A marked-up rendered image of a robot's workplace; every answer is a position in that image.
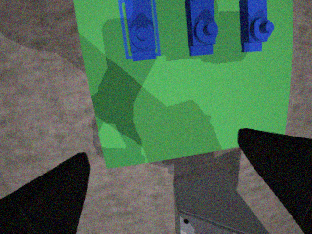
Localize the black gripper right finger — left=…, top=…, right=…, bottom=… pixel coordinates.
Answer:
left=238, top=128, right=312, bottom=234

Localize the blue micro servo with orange cable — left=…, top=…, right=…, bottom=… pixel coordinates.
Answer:
left=125, top=0, right=156, bottom=61

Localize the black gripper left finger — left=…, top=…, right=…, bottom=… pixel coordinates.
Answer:
left=0, top=152, right=90, bottom=234

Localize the green flat plate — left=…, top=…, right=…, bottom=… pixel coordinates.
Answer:
left=73, top=0, right=293, bottom=169

